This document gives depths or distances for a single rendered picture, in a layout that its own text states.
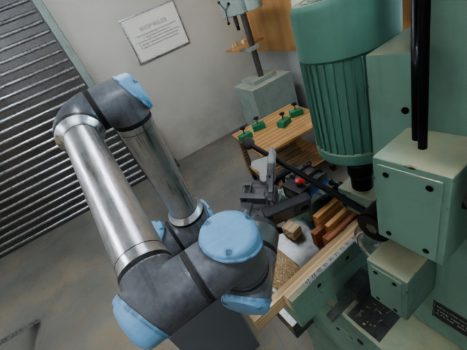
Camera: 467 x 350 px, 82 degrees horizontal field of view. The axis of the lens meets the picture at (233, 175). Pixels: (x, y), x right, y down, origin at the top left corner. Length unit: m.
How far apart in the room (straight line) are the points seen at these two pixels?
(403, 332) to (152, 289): 0.58
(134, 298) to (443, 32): 0.48
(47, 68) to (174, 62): 1.29
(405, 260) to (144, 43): 3.25
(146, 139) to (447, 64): 0.71
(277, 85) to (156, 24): 1.50
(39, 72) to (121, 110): 2.68
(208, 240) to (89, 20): 3.19
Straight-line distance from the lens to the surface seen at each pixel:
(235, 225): 0.41
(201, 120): 3.70
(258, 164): 0.66
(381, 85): 0.49
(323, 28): 0.50
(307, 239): 0.82
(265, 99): 2.90
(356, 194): 0.73
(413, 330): 0.80
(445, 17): 0.38
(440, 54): 0.39
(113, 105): 0.80
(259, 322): 0.69
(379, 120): 0.52
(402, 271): 0.54
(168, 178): 0.95
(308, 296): 0.69
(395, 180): 0.39
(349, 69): 0.52
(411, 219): 0.42
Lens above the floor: 1.52
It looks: 32 degrees down
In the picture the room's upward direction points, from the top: 23 degrees counter-clockwise
